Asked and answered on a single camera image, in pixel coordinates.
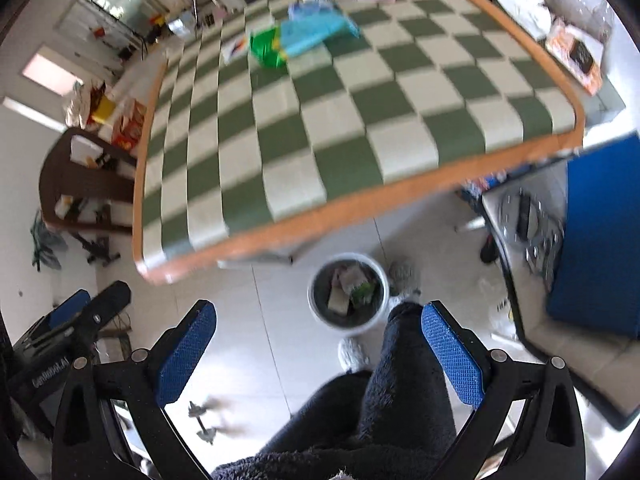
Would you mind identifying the blue green rice bag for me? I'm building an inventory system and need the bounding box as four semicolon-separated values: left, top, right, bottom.
248;3;360;67

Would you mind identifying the white round trash bin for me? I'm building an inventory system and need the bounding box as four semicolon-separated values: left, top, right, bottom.
307;252;390;336

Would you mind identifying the white yellow plastic bag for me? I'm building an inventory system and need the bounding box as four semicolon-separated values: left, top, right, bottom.
488;294;518;342

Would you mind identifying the dark fleece left leg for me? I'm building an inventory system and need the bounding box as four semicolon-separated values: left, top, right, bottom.
358;302;457;460

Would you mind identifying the dark fleece leg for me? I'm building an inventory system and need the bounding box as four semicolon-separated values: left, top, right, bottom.
210;370;371;479
358;302;457;460

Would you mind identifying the metal dumbbell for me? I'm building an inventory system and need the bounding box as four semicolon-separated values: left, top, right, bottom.
188;399;246;445

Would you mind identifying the grey fuzzy left slipper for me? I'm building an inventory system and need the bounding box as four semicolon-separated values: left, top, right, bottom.
387;259;421;298

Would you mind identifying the grey fuzzy slipper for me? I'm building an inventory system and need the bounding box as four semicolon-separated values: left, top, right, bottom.
337;337;370;374
387;259;421;298

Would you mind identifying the grey fuzzy right slipper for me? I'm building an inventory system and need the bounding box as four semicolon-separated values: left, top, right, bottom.
337;337;370;374

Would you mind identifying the black red flip-flop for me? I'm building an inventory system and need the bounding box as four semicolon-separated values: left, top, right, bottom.
480;234;499;264

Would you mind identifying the dark wooden shelf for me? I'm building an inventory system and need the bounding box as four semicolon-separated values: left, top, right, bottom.
38;127;137;235

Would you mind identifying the blue cushion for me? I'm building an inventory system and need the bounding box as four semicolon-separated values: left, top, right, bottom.
547;134;640;340

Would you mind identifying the dark fleece right leg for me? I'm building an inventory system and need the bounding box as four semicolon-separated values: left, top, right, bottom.
210;370;371;479

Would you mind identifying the green white checkered cloth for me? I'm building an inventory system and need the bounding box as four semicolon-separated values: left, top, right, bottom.
132;0;585;284

